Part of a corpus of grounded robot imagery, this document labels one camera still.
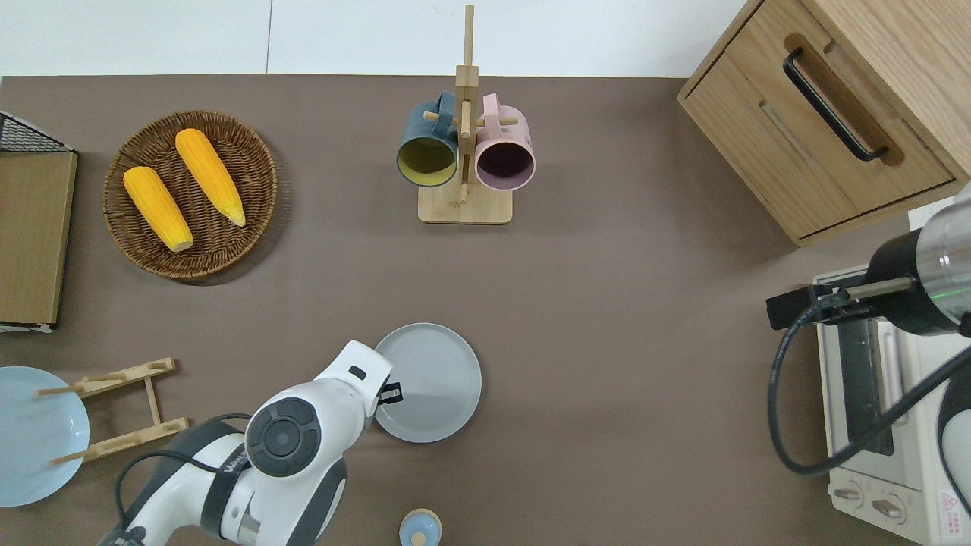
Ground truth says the wooden mug tree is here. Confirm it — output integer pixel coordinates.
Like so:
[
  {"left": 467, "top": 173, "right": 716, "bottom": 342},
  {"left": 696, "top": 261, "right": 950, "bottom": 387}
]
[{"left": 418, "top": 4, "right": 514, "bottom": 225}]

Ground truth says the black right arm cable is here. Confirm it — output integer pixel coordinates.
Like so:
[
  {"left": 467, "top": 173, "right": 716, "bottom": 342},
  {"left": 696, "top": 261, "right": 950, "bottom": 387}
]
[{"left": 768, "top": 302, "right": 971, "bottom": 477}]

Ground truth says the pink mug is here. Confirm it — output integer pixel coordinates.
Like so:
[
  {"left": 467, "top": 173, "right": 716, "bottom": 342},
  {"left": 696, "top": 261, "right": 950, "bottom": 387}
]
[{"left": 475, "top": 93, "right": 536, "bottom": 191}]

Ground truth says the black wire basket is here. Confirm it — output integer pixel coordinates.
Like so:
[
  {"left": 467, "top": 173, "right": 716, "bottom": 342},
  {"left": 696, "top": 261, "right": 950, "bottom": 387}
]
[{"left": 0, "top": 111, "right": 74, "bottom": 153}]

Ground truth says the light blue bottle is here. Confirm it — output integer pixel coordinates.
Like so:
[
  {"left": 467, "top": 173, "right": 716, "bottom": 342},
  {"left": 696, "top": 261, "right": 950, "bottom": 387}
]
[{"left": 399, "top": 508, "right": 443, "bottom": 546}]

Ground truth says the wooden plate rack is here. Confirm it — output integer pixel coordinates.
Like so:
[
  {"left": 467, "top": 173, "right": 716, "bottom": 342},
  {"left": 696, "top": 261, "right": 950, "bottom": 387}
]
[{"left": 36, "top": 358, "right": 190, "bottom": 466}]

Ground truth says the tapered yellow corn cob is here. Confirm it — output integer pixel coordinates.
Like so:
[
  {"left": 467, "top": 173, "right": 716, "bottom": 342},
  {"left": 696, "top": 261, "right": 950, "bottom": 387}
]
[{"left": 174, "top": 128, "right": 247, "bottom": 228}]

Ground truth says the white toaster oven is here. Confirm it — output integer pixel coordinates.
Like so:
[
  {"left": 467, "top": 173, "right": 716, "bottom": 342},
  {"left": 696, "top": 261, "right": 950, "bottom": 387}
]
[{"left": 813, "top": 265, "right": 971, "bottom": 546}]

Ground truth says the blunt yellow corn cob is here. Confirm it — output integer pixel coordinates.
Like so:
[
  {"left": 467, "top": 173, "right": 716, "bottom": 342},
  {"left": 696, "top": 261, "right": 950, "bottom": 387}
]
[{"left": 123, "top": 166, "right": 194, "bottom": 253}]

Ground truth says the black cabinet handle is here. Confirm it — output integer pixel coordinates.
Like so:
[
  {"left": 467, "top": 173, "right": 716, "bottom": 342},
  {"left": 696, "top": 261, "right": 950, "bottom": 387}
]
[{"left": 783, "top": 47, "right": 890, "bottom": 162}]

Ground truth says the round wicker basket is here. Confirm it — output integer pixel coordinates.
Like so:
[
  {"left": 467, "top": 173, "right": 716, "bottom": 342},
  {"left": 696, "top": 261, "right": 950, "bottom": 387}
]
[{"left": 104, "top": 111, "right": 278, "bottom": 279}]

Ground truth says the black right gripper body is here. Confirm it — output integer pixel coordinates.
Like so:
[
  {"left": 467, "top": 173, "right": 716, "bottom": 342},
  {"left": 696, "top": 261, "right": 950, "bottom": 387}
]
[{"left": 766, "top": 284, "right": 844, "bottom": 331}]

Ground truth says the flat wooden box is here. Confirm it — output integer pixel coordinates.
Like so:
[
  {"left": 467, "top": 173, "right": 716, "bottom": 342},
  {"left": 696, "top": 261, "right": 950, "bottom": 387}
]
[{"left": 0, "top": 150, "right": 78, "bottom": 328}]

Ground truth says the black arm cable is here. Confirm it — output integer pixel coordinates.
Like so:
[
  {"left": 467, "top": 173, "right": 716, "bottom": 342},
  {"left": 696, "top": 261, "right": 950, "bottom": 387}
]
[
  {"left": 114, "top": 413, "right": 253, "bottom": 533},
  {"left": 768, "top": 302, "right": 971, "bottom": 477}
]

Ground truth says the gray plate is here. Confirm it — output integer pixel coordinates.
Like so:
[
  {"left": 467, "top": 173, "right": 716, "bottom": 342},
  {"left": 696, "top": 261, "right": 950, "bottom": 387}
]
[{"left": 372, "top": 323, "right": 482, "bottom": 444}]

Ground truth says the teal mug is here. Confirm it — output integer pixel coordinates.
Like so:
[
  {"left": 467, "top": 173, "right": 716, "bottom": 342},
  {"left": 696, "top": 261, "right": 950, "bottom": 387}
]
[{"left": 396, "top": 91, "right": 460, "bottom": 188}]

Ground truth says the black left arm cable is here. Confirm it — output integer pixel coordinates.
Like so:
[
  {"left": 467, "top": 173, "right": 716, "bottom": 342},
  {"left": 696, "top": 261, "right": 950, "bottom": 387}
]
[{"left": 114, "top": 413, "right": 253, "bottom": 533}]

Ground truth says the wooden drawer cabinet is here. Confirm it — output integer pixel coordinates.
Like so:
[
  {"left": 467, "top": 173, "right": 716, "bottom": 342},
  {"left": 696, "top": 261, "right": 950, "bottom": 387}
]
[{"left": 677, "top": 0, "right": 971, "bottom": 248}]

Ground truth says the light blue plate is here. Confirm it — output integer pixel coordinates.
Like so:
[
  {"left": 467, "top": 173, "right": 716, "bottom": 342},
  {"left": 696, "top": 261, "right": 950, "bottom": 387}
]
[{"left": 0, "top": 366, "right": 91, "bottom": 508}]

